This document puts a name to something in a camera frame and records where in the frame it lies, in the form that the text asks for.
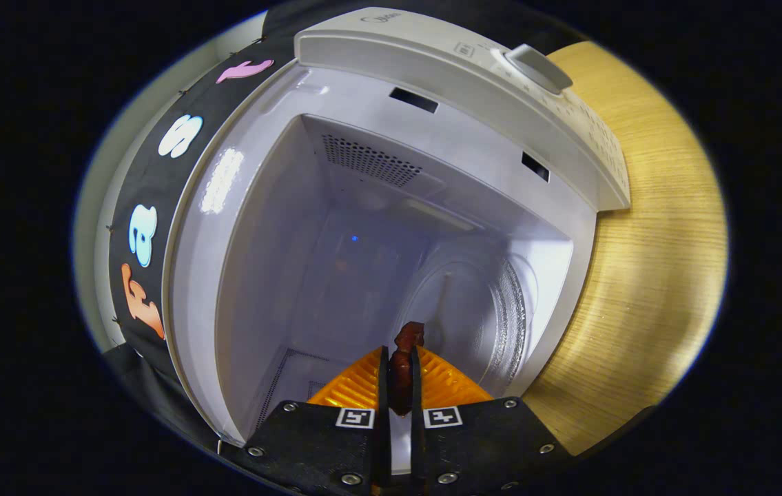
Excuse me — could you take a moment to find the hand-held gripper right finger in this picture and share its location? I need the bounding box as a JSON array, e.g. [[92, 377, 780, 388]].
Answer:
[[410, 346, 560, 496]]

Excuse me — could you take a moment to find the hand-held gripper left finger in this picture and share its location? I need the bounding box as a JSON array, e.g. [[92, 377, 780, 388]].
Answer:
[[222, 346, 391, 496]]

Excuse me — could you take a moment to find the brown meat piece food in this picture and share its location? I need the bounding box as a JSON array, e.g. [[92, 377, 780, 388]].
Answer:
[[391, 321, 426, 417]]

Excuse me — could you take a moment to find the white microwave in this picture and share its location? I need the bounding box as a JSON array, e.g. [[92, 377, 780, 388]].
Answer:
[[162, 7, 632, 448]]

